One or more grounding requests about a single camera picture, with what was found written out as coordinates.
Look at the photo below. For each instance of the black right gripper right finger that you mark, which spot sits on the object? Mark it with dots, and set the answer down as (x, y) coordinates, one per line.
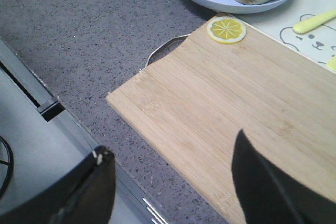
(269, 195)

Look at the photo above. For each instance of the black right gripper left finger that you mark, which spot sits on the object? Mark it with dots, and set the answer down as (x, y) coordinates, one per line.
(85, 195)

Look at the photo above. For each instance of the wooden cutting board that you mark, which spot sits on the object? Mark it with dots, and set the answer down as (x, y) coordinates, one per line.
(190, 105)

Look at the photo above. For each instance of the yellow lemon slice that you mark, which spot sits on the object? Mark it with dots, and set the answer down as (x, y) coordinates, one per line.
(226, 30)

